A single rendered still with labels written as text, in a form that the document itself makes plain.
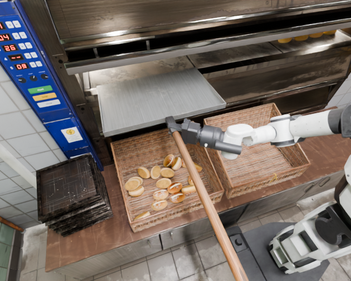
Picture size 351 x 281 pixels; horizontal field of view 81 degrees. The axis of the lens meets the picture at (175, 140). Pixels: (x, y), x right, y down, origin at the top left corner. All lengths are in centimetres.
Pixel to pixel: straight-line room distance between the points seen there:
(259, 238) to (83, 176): 132
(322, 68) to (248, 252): 139
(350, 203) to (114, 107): 95
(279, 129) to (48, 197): 111
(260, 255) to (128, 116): 135
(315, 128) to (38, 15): 107
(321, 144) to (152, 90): 138
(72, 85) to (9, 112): 31
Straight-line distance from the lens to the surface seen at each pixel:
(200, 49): 93
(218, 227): 65
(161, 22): 97
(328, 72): 189
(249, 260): 173
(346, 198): 87
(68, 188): 118
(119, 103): 101
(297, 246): 127
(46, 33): 98
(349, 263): 227
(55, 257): 141
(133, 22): 95
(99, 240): 134
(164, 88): 107
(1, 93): 115
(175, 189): 132
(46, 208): 118
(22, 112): 121
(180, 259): 184
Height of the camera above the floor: 182
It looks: 51 degrees down
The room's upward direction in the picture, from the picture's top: straight up
